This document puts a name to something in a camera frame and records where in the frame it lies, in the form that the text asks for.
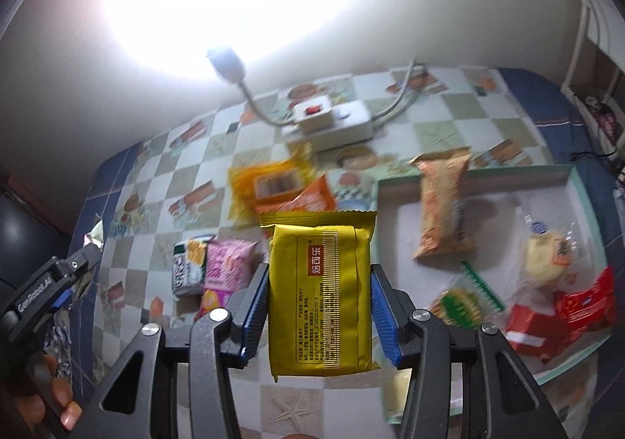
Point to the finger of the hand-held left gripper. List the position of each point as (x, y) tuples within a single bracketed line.
[(80, 263), (61, 298)]

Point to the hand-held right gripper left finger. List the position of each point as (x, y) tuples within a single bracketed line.
[(254, 317)]

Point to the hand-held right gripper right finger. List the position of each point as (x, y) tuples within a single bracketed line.
[(385, 321)]

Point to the beige green snack packet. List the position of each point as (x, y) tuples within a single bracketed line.
[(93, 231)]

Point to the pink orange snack packet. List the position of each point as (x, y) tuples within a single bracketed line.
[(215, 302)]

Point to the pink bread packet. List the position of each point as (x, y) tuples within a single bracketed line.
[(227, 265)]

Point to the gold yellow snack packet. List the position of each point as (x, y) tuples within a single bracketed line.
[(322, 297)]

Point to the green clear snack packet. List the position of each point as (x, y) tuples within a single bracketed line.
[(459, 309)]

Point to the black white cracker packet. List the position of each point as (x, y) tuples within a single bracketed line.
[(188, 273)]

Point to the long orange bread packet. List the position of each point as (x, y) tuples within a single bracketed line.
[(439, 209)]

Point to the yellow cake packet with barcode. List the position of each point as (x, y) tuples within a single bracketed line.
[(244, 185)]

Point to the orange white bread packet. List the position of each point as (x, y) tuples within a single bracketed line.
[(315, 198)]

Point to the green cardboard box tray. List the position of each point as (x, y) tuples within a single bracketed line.
[(498, 243)]

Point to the dark red white-striped packet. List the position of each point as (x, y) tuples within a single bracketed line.
[(530, 329)]

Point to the clear steamed cake packet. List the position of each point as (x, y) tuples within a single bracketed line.
[(544, 256)]

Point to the bright red snack packet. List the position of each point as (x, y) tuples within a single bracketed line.
[(586, 304)]

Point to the person's left hand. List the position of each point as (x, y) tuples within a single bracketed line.
[(63, 395)]

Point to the checkered printed tablecloth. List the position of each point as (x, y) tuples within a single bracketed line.
[(161, 175)]

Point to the white power strip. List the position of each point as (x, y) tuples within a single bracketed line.
[(337, 131)]

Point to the white gooseneck lamp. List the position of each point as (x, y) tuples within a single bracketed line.
[(227, 60)]

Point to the pink printed pouch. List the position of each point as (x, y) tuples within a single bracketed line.
[(599, 119)]

